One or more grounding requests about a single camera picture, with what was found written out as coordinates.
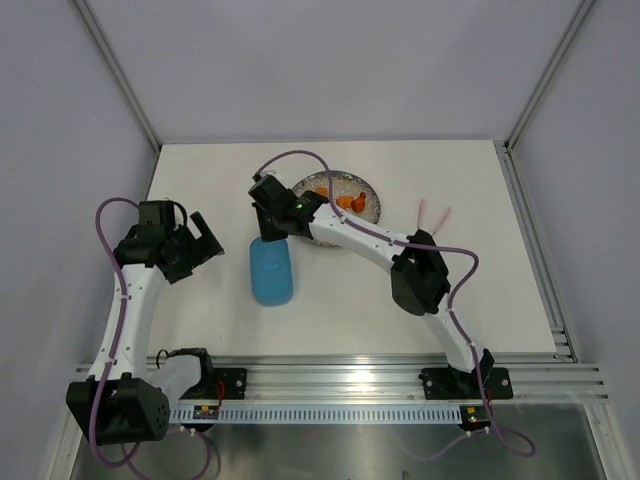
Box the blue lunch box lid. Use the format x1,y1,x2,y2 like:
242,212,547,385
249,237,294,297

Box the pink handled metal tongs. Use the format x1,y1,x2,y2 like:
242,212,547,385
416,198,451,236

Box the blue lunch box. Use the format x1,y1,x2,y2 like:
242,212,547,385
254,290,293,307

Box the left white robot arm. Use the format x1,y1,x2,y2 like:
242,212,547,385
66,201,224,447

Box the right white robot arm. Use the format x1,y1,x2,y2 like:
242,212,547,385
249,174,494,399

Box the orange fried nugget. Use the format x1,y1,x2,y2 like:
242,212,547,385
315,187,329,198

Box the orange chicken drumstick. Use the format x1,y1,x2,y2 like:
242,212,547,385
350,192,366,213

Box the speckled round plate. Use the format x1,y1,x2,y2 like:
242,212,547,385
292,170,381,224

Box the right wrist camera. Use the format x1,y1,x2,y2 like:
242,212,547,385
248,174,296,211

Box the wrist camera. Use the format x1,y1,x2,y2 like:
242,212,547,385
248,174,296,211
137,200,178,236

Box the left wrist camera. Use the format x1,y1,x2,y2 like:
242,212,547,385
137,200,178,236

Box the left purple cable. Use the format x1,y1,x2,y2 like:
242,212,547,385
87,197,221,479

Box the purple cable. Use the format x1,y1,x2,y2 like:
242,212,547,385
87,197,221,479
252,150,539,459

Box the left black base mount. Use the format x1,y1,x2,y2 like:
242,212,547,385
180,368,247,401

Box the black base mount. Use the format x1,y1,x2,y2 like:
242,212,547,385
180,368,247,401
419,367,514,400

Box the aluminium front rail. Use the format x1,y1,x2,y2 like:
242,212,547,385
67,353,611,405

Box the aluminium rail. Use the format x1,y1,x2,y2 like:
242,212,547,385
493,140,581,363
67,353,611,405

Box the white slotted cable duct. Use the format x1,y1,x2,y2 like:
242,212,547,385
169,404,462,425

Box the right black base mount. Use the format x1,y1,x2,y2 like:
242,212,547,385
419,367,514,400

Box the left aluminium frame post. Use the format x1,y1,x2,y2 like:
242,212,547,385
70,0,162,157

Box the aluminium frame post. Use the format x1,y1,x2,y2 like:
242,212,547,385
70,0,162,157
503,0,599,154

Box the right side aluminium rail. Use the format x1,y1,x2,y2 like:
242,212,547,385
493,140,581,363

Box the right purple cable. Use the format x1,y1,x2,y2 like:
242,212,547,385
252,150,539,459

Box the right aluminium frame post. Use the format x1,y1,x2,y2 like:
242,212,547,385
503,0,599,154

